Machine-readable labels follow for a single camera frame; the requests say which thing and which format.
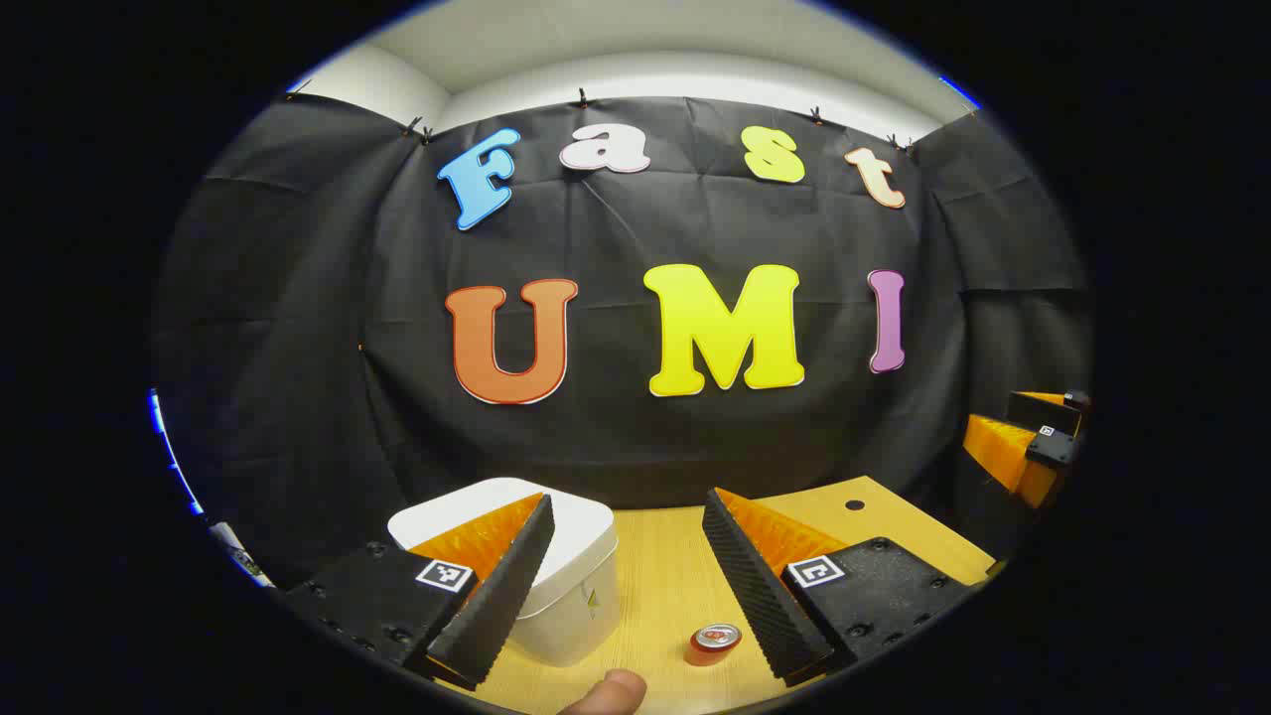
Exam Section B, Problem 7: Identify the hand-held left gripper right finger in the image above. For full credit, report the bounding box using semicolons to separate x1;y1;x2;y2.
701;487;994;688

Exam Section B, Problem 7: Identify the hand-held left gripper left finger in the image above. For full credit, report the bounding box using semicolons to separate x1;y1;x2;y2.
281;492;557;691

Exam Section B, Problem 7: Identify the white desktop garbage bin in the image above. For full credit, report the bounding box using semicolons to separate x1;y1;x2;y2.
387;477;619;668

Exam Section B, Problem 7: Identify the red pop can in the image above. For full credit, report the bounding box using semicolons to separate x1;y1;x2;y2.
685;623;744;667

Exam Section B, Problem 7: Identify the wooden desktop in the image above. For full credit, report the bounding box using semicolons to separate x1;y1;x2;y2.
437;475;997;715

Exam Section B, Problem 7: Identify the black backdrop cloth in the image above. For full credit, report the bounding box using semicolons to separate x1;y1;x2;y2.
154;94;1093;587

